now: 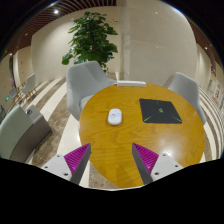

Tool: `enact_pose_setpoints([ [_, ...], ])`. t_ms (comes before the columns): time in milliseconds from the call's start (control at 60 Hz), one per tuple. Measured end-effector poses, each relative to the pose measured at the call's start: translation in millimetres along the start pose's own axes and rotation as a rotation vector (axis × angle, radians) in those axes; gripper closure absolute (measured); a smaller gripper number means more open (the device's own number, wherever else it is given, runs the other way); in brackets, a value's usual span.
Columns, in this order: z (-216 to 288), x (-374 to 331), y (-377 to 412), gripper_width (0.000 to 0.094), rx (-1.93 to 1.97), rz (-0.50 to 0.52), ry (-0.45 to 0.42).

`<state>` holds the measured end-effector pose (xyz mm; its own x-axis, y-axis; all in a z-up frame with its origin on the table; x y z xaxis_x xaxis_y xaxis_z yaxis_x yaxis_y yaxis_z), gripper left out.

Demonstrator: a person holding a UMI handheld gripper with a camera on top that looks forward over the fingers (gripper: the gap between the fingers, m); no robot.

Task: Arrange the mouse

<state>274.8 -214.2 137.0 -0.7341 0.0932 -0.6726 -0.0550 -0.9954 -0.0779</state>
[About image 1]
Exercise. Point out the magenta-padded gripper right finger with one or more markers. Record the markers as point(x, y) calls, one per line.
point(146, 160)

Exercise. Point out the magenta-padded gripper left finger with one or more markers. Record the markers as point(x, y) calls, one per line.
point(76, 160)

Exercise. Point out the white cartoon-print computer mouse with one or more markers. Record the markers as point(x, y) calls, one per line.
point(115, 116)

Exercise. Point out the black mouse pad green lines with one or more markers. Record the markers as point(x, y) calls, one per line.
point(159, 110)

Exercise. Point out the grey-green armchair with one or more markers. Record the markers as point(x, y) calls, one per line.
point(16, 135)

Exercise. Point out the grey shell chair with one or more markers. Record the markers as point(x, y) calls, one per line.
point(187, 90)
point(85, 83)

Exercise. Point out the white power strip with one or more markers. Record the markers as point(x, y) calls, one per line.
point(131, 83)

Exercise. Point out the small pale wooden-legged chair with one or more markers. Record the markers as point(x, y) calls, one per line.
point(30, 83)

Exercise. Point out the potted green leafy plant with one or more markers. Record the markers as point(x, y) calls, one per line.
point(93, 40)

